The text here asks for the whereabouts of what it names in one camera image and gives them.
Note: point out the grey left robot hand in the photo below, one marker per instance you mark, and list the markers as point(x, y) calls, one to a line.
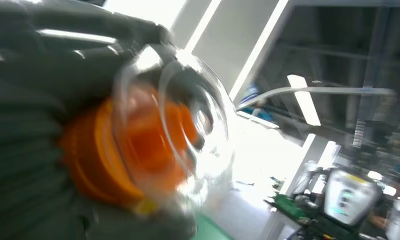
point(54, 59)

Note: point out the orange bottle with clear cap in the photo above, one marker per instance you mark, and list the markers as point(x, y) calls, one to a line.
point(147, 145)

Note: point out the green table mat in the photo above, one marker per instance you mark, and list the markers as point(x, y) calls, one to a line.
point(213, 230)

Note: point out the silver background machine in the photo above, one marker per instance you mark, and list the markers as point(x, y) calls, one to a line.
point(349, 195)

